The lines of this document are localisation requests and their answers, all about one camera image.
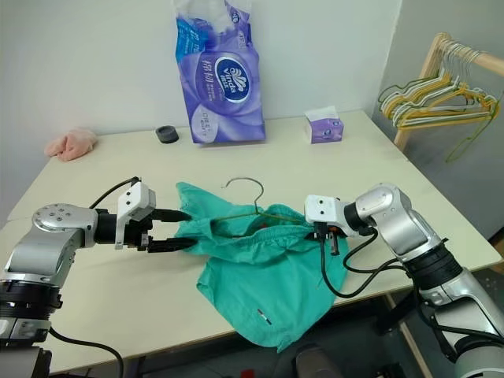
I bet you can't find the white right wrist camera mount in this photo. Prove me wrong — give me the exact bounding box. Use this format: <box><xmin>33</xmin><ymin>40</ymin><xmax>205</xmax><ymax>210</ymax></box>
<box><xmin>303</xmin><ymin>194</ymin><xmax>350</xmax><ymax>234</ymax></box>

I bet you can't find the dark rounded shape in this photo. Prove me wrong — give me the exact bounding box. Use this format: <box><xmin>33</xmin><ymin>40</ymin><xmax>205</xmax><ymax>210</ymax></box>
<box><xmin>292</xmin><ymin>341</ymin><xmax>344</xmax><ymax>378</ymax></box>

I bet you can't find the purple Vinda tissue multipack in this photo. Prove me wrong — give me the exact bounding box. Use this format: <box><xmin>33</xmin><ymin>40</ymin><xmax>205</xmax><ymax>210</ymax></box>
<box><xmin>172</xmin><ymin>0</ymin><xmax>268</xmax><ymax>146</ymax></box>

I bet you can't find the pink cloth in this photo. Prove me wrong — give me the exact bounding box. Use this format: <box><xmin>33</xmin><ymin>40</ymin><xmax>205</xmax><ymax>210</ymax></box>
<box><xmin>43</xmin><ymin>126</ymin><xmax>99</xmax><ymax>163</ymax></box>

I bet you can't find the bundle of clothes hangers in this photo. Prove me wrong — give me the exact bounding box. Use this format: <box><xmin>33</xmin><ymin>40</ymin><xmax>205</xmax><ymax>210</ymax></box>
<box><xmin>378</xmin><ymin>70</ymin><xmax>500</xmax><ymax>121</ymax></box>

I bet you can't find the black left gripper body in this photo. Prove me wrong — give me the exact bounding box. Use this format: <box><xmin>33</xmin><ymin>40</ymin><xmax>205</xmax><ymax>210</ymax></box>
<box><xmin>124</xmin><ymin>214</ymin><xmax>156</xmax><ymax>254</ymax></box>

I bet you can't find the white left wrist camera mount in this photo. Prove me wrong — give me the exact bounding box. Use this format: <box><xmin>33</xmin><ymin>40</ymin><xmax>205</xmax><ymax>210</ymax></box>
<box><xmin>114</xmin><ymin>180</ymin><xmax>158</xmax><ymax>251</ymax></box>

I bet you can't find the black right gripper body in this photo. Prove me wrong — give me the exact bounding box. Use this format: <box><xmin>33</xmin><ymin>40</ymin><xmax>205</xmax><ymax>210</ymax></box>
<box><xmin>306</xmin><ymin>222</ymin><xmax>344</xmax><ymax>241</ymax></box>

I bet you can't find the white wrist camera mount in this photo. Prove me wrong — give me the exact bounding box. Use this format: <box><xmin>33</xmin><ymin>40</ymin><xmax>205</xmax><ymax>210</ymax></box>
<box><xmin>303</xmin><ymin>194</ymin><xmax>350</xmax><ymax>234</ymax></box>
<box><xmin>114</xmin><ymin>180</ymin><xmax>158</xmax><ymax>251</ymax></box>

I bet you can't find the black round lid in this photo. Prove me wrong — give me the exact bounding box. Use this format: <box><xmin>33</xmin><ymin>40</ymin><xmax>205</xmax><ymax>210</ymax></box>
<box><xmin>154</xmin><ymin>124</ymin><xmax>181</xmax><ymax>145</ymax></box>

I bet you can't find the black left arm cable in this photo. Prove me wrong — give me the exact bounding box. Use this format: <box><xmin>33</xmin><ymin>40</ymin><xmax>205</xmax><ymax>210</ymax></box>
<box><xmin>46</xmin><ymin>176</ymin><xmax>142</xmax><ymax>378</ymax></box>

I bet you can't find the small purple tissue pack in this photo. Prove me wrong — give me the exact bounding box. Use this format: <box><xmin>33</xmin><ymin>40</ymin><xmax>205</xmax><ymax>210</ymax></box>
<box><xmin>303</xmin><ymin>106</ymin><xmax>347</xmax><ymax>145</ymax></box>

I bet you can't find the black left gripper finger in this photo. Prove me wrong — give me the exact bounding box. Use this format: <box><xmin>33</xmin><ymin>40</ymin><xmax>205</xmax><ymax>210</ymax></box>
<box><xmin>151</xmin><ymin>209</ymin><xmax>193</xmax><ymax>223</ymax></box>
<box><xmin>146</xmin><ymin>236</ymin><xmax>196</xmax><ymax>254</ymax></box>

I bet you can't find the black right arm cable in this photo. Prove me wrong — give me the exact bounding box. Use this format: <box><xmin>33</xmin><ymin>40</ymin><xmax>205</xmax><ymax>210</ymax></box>
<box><xmin>317</xmin><ymin>223</ymin><xmax>411</xmax><ymax>299</ymax></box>

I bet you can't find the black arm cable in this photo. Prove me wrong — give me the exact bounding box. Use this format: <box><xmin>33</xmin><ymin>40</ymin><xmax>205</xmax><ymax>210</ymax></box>
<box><xmin>46</xmin><ymin>176</ymin><xmax>142</xmax><ymax>378</ymax></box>
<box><xmin>317</xmin><ymin>223</ymin><xmax>411</xmax><ymax>299</ymax></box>

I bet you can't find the green wire hanger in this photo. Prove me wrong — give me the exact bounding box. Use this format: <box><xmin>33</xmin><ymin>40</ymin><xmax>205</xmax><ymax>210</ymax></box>
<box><xmin>444</xmin><ymin>112</ymin><xmax>496</xmax><ymax>164</ymax></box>

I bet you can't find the teal green garment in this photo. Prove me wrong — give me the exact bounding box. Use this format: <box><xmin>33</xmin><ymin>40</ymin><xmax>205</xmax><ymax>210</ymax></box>
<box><xmin>173</xmin><ymin>181</ymin><xmax>350</xmax><ymax>354</ymax></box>

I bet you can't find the wooden clothes rack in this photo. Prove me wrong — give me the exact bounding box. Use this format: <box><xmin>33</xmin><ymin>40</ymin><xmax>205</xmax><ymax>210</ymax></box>
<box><xmin>393</xmin><ymin>32</ymin><xmax>504</xmax><ymax>151</ymax></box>

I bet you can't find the olive wire hanger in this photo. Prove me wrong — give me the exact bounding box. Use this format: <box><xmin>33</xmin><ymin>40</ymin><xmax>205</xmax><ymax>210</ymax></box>
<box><xmin>211</xmin><ymin>177</ymin><xmax>313</xmax><ymax>230</ymax></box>

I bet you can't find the black table leg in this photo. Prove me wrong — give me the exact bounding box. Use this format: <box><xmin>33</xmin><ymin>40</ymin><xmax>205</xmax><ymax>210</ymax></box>
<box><xmin>375</xmin><ymin>302</ymin><xmax>419</xmax><ymax>336</ymax></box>

